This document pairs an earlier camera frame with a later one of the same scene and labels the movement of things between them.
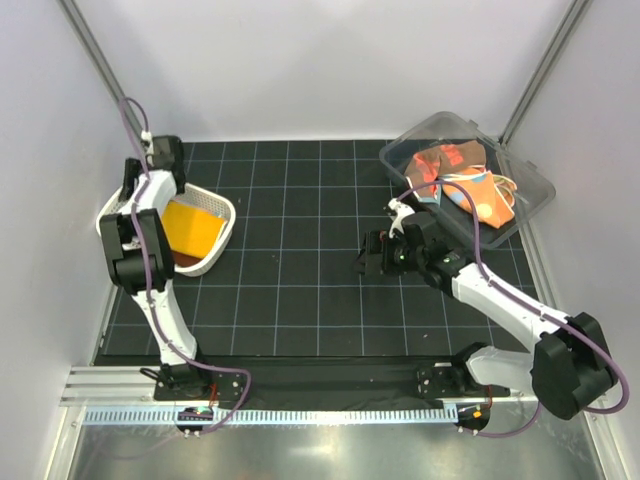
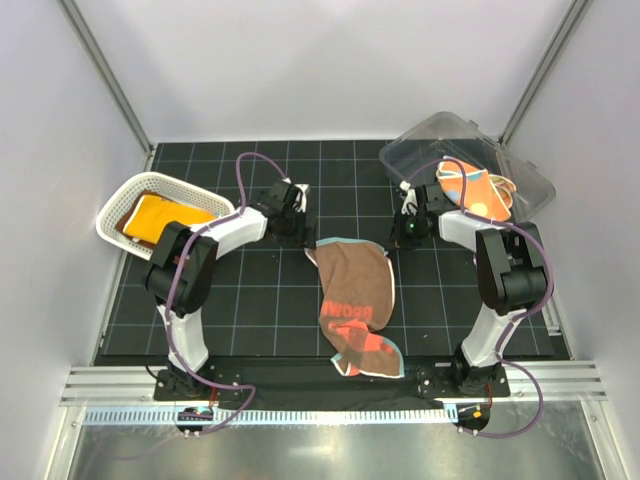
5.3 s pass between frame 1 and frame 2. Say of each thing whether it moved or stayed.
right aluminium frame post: stayed
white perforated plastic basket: stayed
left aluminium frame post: stayed
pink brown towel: moved
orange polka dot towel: stayed
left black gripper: moved
